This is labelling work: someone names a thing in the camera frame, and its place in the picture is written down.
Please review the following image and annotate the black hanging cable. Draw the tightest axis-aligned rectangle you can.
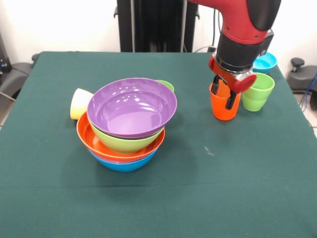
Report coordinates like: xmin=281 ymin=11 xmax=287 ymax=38
xmin=217 ymin=11 xmax=224 ymax=35
xmin=211 ymin=8 xmax=217 ymax=48

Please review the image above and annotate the large green bowl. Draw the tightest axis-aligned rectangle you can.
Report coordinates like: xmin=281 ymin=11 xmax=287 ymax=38
xmin=89 ymin=122 xmax=165 ymax=154

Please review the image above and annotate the light blue small bowl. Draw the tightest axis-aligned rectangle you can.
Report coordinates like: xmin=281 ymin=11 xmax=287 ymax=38
xmin=252 ymin=52 xmax=277 ymax=74

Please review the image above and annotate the blue cable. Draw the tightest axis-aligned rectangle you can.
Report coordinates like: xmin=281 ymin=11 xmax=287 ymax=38
xmin=299 ymin=74 xmax=317 ymax=111

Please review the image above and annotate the ribbed yellow cup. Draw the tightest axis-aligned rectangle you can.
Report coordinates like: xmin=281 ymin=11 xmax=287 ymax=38
xmin=70 ymin=88 xmax=94 ymax=121

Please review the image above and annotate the plain green cup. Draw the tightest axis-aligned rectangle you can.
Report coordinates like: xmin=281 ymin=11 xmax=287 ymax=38
xmin=158 ymin=80 xmax=175 ymax=93

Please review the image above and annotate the ribbed green cup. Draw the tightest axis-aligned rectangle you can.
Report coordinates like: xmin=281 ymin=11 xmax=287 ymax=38
xmin=242 ymin=72 xmax=275 ymax=112

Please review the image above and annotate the grey chair base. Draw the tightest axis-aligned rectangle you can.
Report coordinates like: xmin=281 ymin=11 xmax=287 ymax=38
xmin=0 ymin=61 xmax=34 ymax=95

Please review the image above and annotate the large blue bowl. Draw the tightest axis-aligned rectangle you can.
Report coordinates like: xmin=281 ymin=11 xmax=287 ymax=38
xmin=88 ymin=148 xmax=159 ymax=173

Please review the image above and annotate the dark green table cloth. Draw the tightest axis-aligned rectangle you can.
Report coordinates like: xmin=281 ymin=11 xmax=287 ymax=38
xmin=0 ymin=51 xmax=317 ymax=238

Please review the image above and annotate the purple bowl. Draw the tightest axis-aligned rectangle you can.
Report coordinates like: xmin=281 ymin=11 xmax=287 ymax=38
xmin=86 ymin=77 xmax=178 ymax=139

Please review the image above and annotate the plain orange cup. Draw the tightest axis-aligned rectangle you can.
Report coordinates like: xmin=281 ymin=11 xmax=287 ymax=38
xmin=209 ymin=80 xmax=242 ymax=121

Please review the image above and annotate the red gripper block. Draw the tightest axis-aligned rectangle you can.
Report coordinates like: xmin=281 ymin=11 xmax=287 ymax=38
xmin=208 ymin=54 xmax=258 ymax=111

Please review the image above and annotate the wide orange bowl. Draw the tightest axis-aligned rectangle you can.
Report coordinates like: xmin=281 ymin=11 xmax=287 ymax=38
xmin=76 ymin=112 xmax=166 ymax=163

